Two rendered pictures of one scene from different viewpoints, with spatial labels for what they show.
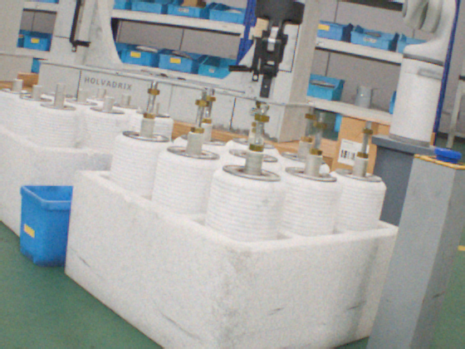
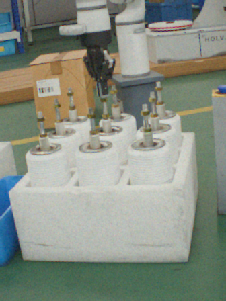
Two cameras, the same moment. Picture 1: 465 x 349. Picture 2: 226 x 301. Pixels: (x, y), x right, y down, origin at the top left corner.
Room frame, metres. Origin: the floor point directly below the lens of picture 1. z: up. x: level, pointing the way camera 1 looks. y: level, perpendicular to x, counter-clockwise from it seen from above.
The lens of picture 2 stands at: (-0.06, 0.59, 0.60)
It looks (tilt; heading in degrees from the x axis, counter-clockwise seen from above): 18 degrees down; 329
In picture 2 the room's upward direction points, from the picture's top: 7 degrees counter-clockwise
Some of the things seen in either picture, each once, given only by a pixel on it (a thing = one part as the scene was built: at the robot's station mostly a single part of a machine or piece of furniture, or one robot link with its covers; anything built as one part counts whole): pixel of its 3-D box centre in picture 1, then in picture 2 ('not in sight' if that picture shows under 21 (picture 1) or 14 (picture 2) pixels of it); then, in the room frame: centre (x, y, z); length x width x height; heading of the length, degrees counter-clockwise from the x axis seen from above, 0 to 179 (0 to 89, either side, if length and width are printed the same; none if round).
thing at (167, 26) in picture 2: not in sight; (170, 25); (2.65, -1.60, 0.29); 0.30 x 0.30 x 0.06
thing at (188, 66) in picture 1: (185, 61); not in sight; (6.28, 0.70, 0.36); 0.50 x 0.38 x 0.21; 161
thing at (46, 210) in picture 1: (96, 224); (5, 218); (1.11, 0.24, 0.06); 0.30 x 0.11 x 0.12; 135
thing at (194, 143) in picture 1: (194, 145); (95, 141); (0.89, 0.07, 0.26); 0.02 x 0.02 x 0.03
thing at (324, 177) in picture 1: (310, 175); (155, 128); (0.89, -0.10, 0.25); 0.08 x 0.08 x 0.01
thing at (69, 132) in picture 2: (203, 140); (60, 134); (1.06, 0.07, 0.25); 0.08 x 0.08 x 0.01
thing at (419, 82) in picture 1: (416, 102); (132, 49); (1.30, -0.34, 0.39); 0.09 x 0.09 x 0.17; 70
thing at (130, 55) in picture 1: (147, 56); not in sight; (6.41, 1.12, 0.36); 0.50 x 0.38 x 0.21; 161
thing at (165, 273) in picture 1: (233, 257); (114, 192); (0.97, -0.02, 0.09); 0.39 x 0.39 x 0.18; 45
